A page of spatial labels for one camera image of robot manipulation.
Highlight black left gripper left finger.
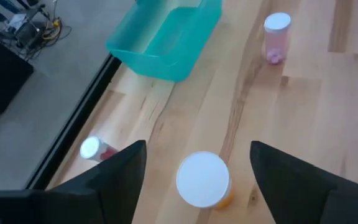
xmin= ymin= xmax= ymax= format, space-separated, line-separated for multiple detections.
xmin=47 ymin=139 xmax=147 ymax=224

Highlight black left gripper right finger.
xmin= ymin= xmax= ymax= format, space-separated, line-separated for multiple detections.
xmin=249 ymin=140 xmax=358 ymax=224

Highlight orange pill bottle white cap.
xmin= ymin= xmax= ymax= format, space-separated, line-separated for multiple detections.
xmin=175 ymin=151 xmax=234 ymax=210

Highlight pink pill bottle white cap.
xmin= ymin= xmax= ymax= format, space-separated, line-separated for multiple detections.
xmin=263 ymin=12 xmax=292 ymax=66

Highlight translucent teal plastic bin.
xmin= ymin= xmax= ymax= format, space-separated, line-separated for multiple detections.
xmin=105 ymin=0 xmax=223 ymax=83

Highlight large black floor object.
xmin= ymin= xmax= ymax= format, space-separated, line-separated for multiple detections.
xmin=0 ymin=30 xmax=34 ymax=114

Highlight black aluminium table frame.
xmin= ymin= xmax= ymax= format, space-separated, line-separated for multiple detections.
xmin=25 ymin=54 xmax=123 ymax=190

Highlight tangled black yellow cables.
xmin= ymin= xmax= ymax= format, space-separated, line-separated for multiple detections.
xmin=17 ymin=0 xmax=73 ymax=62

